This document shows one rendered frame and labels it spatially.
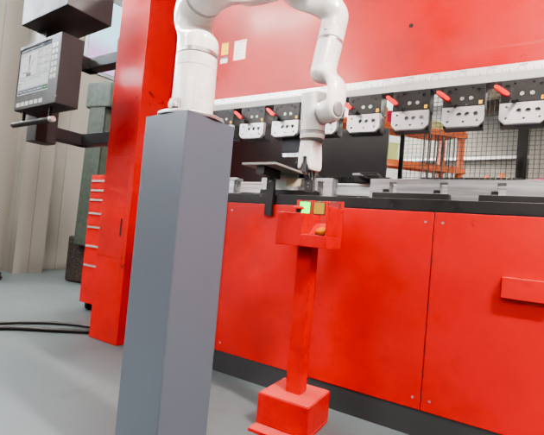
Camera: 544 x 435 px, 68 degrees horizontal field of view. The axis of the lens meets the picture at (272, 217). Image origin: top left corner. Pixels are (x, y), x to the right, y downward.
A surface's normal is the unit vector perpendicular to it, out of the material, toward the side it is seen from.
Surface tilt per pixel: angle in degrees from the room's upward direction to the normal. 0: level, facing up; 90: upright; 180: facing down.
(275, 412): 90
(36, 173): 90
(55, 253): 90
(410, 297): 90
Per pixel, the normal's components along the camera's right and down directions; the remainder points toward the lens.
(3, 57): 0.79, 0.05
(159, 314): -0.60, -0.07
